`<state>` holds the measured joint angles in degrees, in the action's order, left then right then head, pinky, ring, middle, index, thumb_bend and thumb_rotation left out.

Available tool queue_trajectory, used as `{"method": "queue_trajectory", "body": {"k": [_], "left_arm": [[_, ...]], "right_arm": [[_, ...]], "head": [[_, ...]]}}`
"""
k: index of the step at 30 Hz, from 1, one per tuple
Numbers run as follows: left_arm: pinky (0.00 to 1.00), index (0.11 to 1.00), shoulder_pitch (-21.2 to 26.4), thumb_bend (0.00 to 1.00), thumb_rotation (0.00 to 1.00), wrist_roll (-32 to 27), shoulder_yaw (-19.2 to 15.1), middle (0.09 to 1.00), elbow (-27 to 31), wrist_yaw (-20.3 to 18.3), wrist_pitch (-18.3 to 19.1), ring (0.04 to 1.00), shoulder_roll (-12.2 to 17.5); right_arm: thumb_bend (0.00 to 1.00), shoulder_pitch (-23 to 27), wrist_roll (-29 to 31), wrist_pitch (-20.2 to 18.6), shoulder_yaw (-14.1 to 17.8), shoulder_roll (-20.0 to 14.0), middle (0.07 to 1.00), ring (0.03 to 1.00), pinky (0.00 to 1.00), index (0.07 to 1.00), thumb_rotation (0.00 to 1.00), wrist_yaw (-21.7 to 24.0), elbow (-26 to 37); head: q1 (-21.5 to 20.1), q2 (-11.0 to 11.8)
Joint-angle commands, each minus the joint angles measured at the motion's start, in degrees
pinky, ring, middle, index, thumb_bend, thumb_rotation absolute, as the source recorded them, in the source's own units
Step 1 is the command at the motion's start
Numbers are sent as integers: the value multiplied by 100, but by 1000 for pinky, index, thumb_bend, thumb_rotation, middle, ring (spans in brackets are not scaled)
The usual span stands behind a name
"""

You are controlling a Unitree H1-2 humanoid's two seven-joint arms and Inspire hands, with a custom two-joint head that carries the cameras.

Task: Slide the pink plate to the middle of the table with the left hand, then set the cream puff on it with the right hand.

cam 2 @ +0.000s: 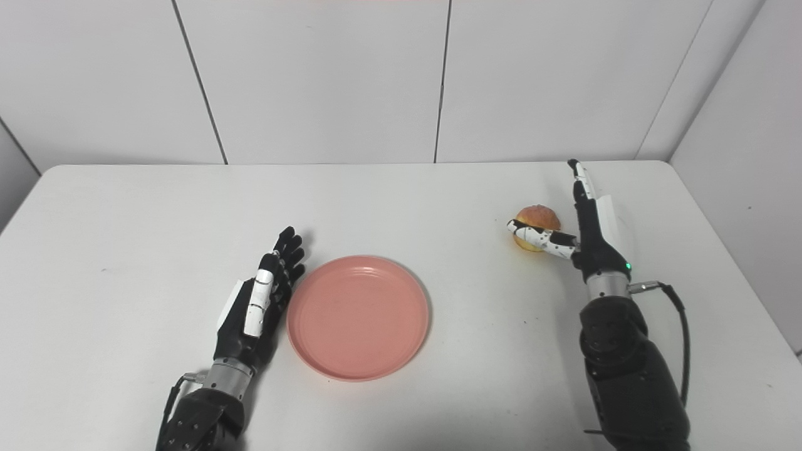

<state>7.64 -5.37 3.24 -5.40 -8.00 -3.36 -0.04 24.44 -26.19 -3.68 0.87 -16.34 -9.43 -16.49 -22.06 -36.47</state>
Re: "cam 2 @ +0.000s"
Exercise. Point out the cream puff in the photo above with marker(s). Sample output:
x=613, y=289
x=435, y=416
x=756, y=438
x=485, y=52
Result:
x=536, y=222

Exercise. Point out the pink plate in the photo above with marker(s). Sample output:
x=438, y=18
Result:
x=358, y=317

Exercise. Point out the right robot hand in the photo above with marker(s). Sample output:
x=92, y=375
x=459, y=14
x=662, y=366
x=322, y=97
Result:
x=589, y=232

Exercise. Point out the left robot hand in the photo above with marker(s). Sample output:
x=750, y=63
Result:
x=250, y=313

